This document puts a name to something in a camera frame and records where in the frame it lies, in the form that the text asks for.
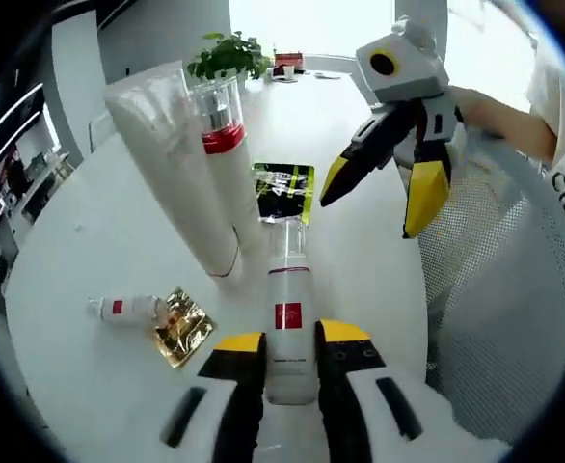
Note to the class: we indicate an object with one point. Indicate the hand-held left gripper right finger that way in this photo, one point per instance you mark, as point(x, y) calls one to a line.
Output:
point(345, 386)

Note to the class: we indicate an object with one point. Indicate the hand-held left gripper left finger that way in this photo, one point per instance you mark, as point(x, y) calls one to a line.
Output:
point(239, 386)

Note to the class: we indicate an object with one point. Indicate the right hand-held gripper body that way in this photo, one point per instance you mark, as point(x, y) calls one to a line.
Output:
point(412, 72)

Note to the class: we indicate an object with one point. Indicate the small white skincare bottle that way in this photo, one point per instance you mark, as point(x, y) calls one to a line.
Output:
point(289, 347)
point(123, 311)

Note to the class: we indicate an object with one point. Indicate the gold foil skincare sachet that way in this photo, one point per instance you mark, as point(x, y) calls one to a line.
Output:
point(181, 328)

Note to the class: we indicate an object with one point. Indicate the black green skincare sachet pack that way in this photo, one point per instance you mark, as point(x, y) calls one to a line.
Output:
point(282, 193)

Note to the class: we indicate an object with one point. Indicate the white red-collared skincare pump bottle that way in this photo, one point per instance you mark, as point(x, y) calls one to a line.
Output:
point(229, 169)

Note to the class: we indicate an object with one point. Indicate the large white skincare tube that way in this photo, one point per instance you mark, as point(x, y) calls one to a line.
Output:
point(167, 169)

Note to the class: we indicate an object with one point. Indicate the red white box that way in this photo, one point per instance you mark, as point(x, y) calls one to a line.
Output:
point(289, 60)

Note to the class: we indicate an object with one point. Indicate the person's white printed shirt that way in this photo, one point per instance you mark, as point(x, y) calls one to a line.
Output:
point(562, 144)

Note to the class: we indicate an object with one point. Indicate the white mesh chair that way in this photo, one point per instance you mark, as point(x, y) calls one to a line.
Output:
point(504, 289)

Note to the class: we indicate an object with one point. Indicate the green potted plant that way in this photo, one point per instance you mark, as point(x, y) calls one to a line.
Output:
point(229, 55)

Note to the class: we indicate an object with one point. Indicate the white office chair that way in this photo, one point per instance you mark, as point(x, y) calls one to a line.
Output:
point(101, 135)

